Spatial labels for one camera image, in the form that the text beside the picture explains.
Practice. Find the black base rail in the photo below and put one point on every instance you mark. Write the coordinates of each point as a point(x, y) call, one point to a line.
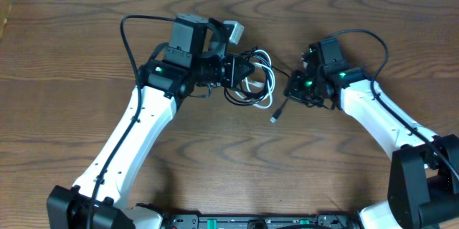
point(196, 221)

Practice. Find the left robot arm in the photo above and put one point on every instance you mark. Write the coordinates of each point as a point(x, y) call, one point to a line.
point(195, 55)

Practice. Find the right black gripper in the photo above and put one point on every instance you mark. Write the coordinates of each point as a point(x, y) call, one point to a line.
point(293, 90)

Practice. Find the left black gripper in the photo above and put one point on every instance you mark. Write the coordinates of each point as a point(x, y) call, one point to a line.
point(233, 75)

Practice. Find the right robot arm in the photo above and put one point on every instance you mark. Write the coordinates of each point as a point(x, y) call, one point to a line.
point(423, 178)

